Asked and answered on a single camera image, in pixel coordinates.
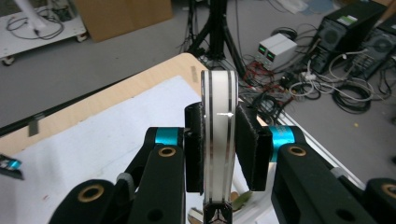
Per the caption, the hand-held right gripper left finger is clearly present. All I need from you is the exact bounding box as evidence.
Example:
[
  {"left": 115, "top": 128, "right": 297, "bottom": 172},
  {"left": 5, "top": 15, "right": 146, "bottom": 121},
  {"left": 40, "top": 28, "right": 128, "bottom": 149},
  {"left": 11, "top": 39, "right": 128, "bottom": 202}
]
[{"left": 145, "top": 102, "right": 205, "bottom": 194}]

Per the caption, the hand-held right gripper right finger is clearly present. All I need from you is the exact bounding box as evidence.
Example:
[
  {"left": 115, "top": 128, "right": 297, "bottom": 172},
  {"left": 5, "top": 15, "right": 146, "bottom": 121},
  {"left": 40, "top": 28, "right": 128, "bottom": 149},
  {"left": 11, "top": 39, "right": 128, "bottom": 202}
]
[{"left": 235, "top": 104, "right": 306, "bottom": 192}]

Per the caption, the white car key with strap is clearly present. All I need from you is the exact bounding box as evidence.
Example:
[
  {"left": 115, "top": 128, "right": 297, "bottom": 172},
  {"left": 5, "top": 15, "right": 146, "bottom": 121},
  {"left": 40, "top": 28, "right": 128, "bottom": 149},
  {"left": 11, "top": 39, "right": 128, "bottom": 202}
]
[{"left": 200, "top": 69, "right": 239, "bottom": 224}]

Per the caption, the white key stand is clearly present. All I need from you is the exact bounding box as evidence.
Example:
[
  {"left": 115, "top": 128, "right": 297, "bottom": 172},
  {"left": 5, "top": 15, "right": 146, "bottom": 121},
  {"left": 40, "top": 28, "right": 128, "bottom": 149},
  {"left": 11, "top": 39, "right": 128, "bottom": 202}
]
[{"left": 231, "top": 169, "right": 250, "bottom": 196}]

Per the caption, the green cord brown leather keychain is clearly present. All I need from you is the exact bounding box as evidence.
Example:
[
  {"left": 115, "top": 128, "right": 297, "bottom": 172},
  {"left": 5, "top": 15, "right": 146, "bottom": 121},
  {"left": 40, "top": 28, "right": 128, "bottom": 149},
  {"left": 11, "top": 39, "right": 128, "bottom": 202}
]
[{"left": 231, "top": 189, "right": 254, "bottom": 213}]

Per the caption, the grey tape piece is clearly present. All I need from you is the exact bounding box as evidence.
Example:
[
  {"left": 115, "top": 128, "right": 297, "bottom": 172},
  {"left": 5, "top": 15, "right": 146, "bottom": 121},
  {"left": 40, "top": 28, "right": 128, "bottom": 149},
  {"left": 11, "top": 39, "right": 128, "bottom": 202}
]
[{"left": 27, "top": 116, "right": 45, "bottom": 138}]

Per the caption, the white table mat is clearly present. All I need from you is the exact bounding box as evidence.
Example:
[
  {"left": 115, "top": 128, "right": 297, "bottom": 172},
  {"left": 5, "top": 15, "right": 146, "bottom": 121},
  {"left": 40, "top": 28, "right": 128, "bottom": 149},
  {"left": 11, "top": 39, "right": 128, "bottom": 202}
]
[{"left": 0, "top": 75, "right": 281, "bottom": 224}]

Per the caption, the white power supply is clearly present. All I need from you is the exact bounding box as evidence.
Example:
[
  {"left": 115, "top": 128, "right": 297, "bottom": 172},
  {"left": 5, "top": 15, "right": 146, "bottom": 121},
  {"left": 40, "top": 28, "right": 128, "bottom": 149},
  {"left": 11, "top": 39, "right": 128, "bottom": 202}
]
[
  {"left": 255, "top": 33, "right": 290, "bottom": 61},
  {"left": 263, "top": 37, "right": 299, "bottom": 71}
]

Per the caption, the white wheeled cart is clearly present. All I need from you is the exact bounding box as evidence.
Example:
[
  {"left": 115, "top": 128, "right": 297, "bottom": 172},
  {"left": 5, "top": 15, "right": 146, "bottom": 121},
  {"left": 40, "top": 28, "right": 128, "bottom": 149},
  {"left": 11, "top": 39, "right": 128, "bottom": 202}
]
[{"left": 0, "top": 0, "right": 88, "bottom": 66}]

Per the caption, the black computer tower green label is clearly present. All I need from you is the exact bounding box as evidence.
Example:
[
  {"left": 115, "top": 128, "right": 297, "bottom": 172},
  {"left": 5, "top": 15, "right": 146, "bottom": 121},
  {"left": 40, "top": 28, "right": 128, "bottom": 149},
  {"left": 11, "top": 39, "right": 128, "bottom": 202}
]
[{"left": 310, "top": 0, "right": 388, "bottom": 75}]

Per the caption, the cardboard box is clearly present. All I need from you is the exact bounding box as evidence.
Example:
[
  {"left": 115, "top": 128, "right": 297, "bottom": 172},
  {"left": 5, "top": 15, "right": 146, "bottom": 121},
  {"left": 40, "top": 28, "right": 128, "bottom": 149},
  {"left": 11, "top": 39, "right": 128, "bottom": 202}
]
[{"left": 74, "top": 0, "right": 174, "bottom": 43}]

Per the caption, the tangle of floor cables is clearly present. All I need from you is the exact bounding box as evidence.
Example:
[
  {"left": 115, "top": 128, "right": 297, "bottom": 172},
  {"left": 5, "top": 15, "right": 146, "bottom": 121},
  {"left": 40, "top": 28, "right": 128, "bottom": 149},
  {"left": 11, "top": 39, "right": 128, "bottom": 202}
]
[{"left": 241, "top": 26, "right": 396, "bottom": 126}]

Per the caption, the black metal frame stand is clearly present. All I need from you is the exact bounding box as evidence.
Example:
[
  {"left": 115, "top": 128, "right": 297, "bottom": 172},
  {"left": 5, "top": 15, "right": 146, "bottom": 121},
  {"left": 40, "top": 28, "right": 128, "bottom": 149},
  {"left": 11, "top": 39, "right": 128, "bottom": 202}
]
[{"left": 186, "top": 0, "right": 248, "bottom": 79}]

